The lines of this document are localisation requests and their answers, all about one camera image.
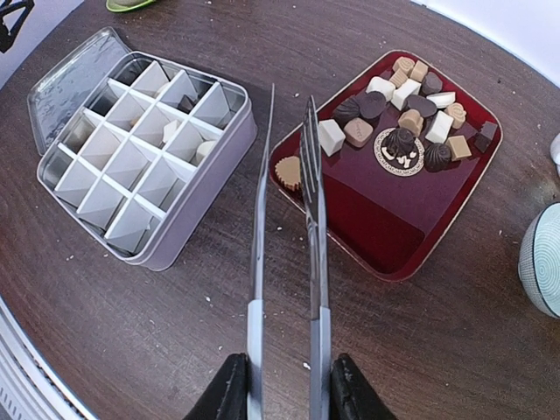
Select dark chocolate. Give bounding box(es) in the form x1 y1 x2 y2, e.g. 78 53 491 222
177 94 195 114

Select white oval chocolate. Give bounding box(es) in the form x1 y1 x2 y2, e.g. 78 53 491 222
154 82 171 98
192 140 217 166

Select white handled tongs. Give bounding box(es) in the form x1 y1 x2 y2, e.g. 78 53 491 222
247 96 332 419

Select bunny tin lid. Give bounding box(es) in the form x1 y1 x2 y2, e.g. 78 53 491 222
27 27 130 155

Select front aluminium rail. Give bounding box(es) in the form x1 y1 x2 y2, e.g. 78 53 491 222
1 303 97 419

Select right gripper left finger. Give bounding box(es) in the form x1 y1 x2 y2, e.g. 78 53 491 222
184 353 249 420

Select tin box with dividers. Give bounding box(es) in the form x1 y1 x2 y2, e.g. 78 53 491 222
37 51 257 271

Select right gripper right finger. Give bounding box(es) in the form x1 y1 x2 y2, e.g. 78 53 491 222
330 353 396 420

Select yellow inside floral mug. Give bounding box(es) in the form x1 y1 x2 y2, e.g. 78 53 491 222
549 134 560 174

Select red chocolate tray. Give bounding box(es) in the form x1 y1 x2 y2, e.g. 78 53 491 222
267 49 504 282

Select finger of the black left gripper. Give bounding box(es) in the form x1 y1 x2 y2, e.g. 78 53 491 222
1 0 34 53

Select white square chocolate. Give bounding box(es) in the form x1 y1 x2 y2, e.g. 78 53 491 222
162 120 180 144

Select grey blue small bowl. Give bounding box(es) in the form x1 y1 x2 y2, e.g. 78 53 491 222
518 202 559 319

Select green saucer plate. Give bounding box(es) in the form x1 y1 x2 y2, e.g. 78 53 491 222
106 0 155 13

